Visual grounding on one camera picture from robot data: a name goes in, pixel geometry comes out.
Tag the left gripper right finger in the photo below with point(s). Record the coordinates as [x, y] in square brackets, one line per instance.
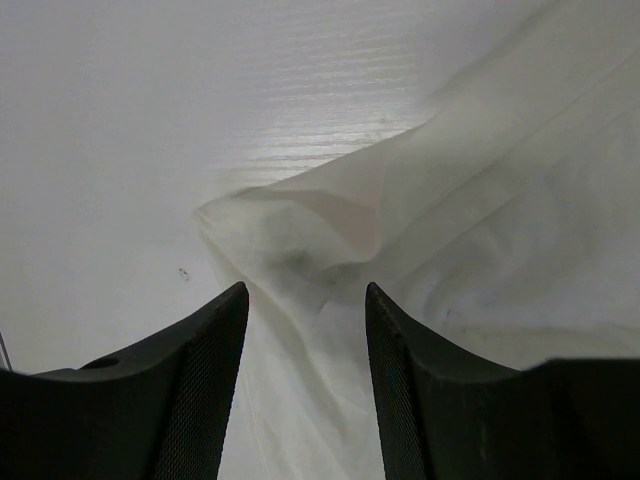
[446, 413]

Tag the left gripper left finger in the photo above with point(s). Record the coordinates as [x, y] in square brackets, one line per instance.
[157, 409]

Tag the white tank top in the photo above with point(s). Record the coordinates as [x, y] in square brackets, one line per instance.
[508, 222]

